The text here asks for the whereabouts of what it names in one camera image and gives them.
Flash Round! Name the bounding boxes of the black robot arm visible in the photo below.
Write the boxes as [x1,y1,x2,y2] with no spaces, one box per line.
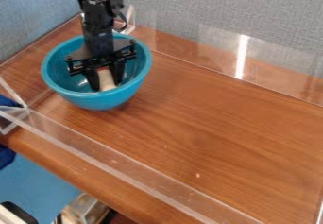
[65,0,136,92]

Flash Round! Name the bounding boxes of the clear acrylic front barrier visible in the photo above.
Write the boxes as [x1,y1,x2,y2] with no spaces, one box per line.
[0,76,264,224]

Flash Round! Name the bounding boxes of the clear acrylic back barrier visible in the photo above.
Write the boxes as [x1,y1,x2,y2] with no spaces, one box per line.
[129,9,323,107]

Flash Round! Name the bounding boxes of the white brown-capped toy mushroom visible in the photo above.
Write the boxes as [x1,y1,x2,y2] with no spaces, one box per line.
[98,70,116,92]

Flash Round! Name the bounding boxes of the black white object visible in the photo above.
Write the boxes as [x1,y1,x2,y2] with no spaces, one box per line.
[0,201,37,224]

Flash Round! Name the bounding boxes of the black cable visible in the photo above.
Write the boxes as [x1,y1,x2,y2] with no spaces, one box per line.
[110,11,128,33]

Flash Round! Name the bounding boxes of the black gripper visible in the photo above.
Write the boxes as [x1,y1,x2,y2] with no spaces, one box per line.
[64,30,136,91]

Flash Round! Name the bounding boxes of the clear acrylic barrier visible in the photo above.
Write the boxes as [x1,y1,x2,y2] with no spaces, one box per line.
[129,9,323,107]
[0,76,264,224]

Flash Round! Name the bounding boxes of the metal table frame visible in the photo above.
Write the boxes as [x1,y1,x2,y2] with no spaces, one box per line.
[52,193,109,224]

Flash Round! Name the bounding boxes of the blue cloth object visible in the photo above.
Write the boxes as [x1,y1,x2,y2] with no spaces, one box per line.
[0,94,21,170]

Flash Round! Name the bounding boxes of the clear acrylic corner bracket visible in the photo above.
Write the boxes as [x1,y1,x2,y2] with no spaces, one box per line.
[113,5,136,35]

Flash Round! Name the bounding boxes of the blue bowl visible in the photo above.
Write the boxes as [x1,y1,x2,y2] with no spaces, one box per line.
[40,33,152,111]

